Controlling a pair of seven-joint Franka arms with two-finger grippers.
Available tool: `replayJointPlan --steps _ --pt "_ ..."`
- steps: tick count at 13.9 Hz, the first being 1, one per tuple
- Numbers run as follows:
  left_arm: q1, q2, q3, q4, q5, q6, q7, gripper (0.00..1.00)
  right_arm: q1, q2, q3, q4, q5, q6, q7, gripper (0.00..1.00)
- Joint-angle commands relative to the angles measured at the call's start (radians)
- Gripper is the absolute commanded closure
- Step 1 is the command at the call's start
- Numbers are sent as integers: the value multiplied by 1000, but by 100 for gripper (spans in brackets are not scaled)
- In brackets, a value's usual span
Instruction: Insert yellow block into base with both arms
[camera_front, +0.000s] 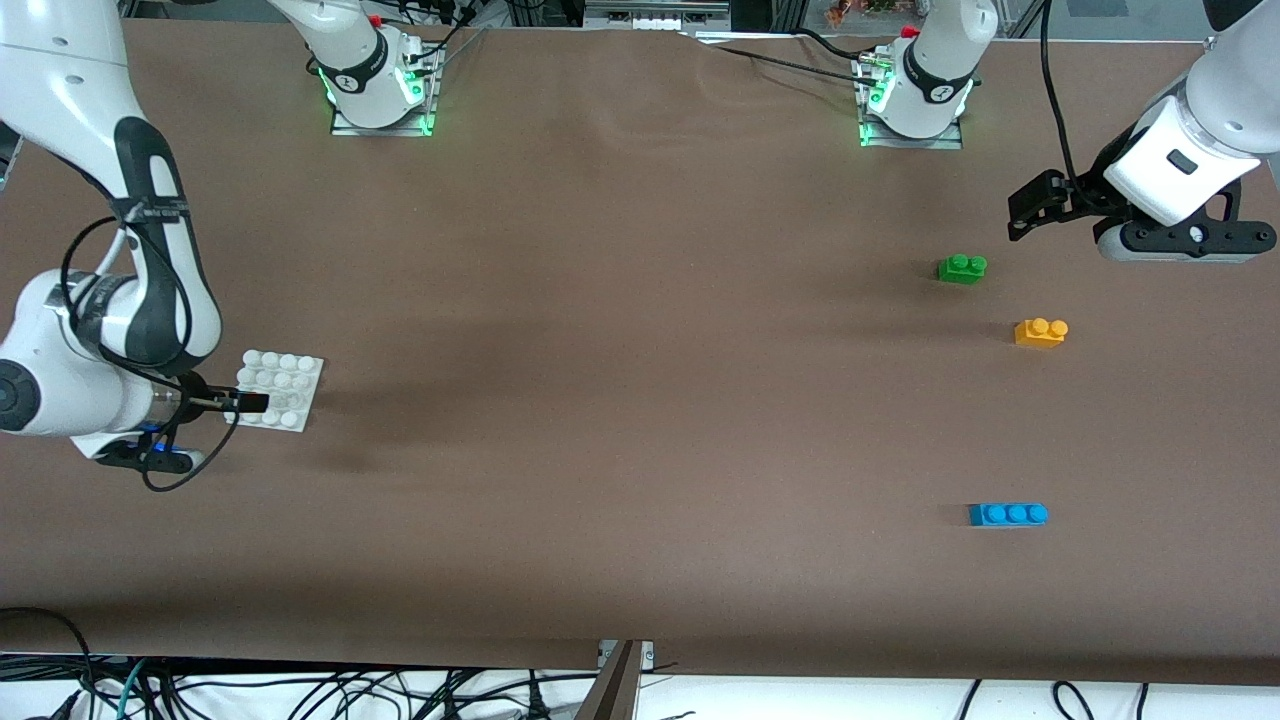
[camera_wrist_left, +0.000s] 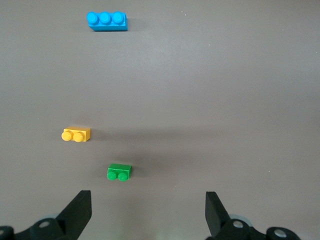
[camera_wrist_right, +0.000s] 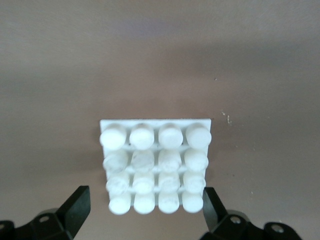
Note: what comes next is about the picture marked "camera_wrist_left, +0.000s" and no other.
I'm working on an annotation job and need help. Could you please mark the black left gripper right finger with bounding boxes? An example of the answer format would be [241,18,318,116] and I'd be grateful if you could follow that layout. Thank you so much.
[204,191,301,240]

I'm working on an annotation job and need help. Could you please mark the green two-stud block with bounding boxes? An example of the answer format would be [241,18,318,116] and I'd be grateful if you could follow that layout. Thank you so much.
[106,163,133,182]

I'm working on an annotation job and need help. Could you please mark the blue three-stud block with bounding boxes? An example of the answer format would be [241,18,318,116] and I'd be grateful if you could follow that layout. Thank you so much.
[86,10,129,32]

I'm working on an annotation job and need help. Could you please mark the yellow two-stud block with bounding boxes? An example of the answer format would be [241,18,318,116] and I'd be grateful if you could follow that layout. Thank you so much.
[61,126,92,143]

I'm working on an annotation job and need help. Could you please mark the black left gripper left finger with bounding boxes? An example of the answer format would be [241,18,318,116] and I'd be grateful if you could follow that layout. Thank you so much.
[0,190,92,240]

